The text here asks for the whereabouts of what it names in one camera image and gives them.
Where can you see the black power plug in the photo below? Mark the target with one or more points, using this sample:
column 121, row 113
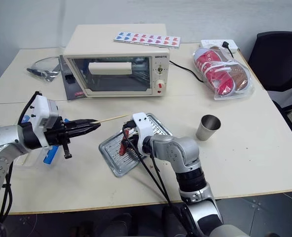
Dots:
column 226, row 45

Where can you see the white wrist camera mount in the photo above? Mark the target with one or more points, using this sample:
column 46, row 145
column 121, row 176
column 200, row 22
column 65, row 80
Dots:
column 40, row 108
column 143, row 123

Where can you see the silver ribbed metal tray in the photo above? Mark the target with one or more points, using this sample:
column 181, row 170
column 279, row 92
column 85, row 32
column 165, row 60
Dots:
column 114, row 154

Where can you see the white power strip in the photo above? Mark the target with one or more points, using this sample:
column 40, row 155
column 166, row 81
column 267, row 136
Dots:
column 210, row 44

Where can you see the stainless steel cup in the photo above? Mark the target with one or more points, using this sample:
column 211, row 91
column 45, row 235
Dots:
column 208, row 128

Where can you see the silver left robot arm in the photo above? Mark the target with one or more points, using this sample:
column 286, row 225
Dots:
column 2, row 145

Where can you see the red sausage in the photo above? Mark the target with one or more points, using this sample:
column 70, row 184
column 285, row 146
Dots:
column 122, row 148

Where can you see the cream toaster oven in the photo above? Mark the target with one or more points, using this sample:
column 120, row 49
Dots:
column 111, row 49

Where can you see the black office chair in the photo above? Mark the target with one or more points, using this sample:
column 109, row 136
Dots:
column 279, row 61

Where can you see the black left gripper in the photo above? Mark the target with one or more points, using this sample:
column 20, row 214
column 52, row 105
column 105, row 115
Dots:
column 56, row 135

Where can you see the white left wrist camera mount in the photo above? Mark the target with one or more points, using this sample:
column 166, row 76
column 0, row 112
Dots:
column 40, row 108

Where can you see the red canvas shoe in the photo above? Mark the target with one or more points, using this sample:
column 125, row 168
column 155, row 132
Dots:
column 238, row 76
column 206, row 59

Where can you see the thin wooden skewer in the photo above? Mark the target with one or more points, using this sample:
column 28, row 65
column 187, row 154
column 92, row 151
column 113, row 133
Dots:
column 111, row 118

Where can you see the heart sticker sheet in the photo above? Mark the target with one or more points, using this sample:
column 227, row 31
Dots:
column 147, row 39

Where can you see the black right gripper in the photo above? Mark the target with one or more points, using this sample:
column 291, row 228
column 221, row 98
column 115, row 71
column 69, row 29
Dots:
column 130, row 126

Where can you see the clear plastic shoe bag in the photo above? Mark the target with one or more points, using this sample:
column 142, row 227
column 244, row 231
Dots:
column 244, row 91

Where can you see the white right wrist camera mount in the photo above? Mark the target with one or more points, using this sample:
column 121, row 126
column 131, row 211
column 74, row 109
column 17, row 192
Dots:
column 143, row 123

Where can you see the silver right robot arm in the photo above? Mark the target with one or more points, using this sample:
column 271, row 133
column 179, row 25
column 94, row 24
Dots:
column 185, row 150

